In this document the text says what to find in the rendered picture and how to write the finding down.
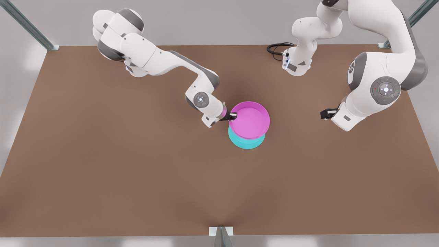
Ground pink plate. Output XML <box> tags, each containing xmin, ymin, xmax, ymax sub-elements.
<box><xmin>229</xmin><ymin>101</ymin><xmax>271</xmax><ymax>140</ymax></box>

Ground blue plate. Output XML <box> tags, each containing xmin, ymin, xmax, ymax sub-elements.
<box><xmin>228</xmin><ymin>125</ymin><xmax>266</xmax><ymax>150</ymax></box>

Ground black cable loop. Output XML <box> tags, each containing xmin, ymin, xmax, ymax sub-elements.
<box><xmin>267</xmin><ymin>42</ymin><xmax>296</xmax><ymax>62</ymax></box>

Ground silver frame post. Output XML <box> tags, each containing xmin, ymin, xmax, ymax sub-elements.
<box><xmin>377</xmin><ymin>0</ymin><xmax>439</xmax><ymax>49</ymax></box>
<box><xmin>0</xmin><ymin>0</ymin><xmax>60</xmax><ymax>51</ymax></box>
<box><xmin>209</xmin><ymin>226</ymin><xmax>234</xmax><ymax>247</ymax></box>

